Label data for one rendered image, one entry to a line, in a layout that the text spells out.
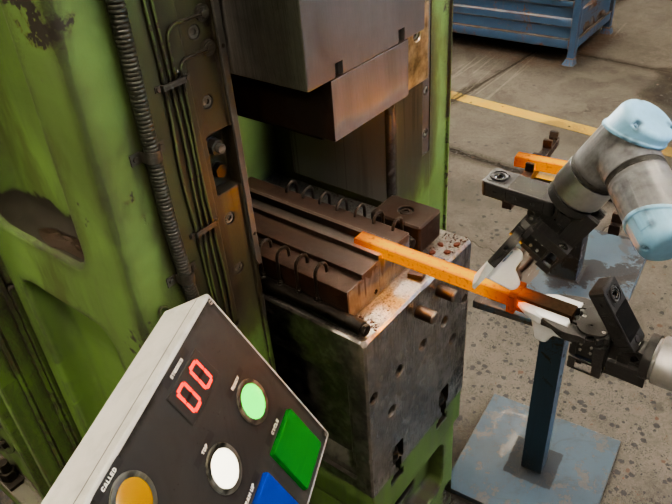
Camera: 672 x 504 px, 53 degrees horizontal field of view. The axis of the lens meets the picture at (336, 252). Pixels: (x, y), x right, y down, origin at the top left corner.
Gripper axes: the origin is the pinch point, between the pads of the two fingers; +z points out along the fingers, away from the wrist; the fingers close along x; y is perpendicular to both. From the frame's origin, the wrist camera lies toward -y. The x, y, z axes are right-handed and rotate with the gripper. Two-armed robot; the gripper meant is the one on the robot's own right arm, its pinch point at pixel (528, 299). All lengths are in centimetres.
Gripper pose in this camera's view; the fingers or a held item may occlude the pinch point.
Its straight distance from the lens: 113.0
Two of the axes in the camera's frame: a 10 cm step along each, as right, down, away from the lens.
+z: -7.9, -3.1, 5.3
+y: 0.8, 8.1, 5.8
